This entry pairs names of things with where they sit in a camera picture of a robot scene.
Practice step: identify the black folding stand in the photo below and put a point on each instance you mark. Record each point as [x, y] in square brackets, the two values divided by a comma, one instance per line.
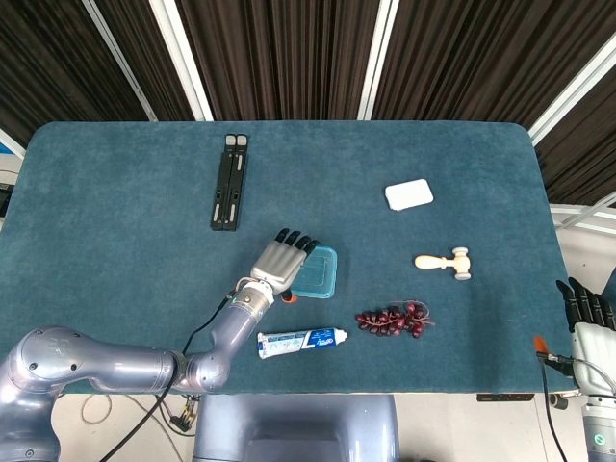
[230, 183]

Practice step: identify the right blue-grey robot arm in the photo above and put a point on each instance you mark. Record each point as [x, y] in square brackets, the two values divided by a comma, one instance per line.
[600, 428]

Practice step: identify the red grape bunch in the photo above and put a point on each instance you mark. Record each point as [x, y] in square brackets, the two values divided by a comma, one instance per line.
[390, 321]

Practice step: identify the blue-green table cloth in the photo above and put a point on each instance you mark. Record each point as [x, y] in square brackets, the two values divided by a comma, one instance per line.
[120, 192]

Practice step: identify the wide white frame post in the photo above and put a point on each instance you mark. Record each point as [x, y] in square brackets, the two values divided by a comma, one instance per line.
[183, 62]

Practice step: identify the black floor plug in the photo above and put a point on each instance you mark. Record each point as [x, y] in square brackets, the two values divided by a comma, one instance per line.
[182, 421]

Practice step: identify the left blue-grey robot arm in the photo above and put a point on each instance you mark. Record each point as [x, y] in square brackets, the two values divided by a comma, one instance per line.
[96, 366]

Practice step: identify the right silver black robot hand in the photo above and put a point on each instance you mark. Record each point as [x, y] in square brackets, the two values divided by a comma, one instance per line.
[597, 356]

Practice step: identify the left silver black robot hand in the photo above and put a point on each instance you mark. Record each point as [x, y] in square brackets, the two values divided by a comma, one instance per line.
[279, 264]

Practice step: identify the teal plastic container lid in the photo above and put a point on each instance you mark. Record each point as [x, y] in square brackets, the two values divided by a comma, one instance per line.
[320, 274]

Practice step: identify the white frame rail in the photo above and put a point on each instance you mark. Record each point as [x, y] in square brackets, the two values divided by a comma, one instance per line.
[582, 219]

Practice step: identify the blue-grey robot torso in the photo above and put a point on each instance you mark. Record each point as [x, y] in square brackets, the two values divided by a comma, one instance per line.
[293, 428]

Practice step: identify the thin grey frame post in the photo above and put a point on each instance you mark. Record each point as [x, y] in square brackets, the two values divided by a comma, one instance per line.
[120, 62]

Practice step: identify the white blue toothpaste tube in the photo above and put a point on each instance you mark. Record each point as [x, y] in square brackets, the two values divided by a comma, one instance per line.
[298, 342]

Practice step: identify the black metal bracket plate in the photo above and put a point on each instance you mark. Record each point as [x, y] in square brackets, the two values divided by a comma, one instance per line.
[505, 397]

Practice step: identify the dark brown curtain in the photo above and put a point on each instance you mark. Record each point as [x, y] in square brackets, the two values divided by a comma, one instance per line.
[289, 58]

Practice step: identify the wooden toy hammer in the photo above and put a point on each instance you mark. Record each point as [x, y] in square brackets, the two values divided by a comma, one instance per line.
[435, 263]

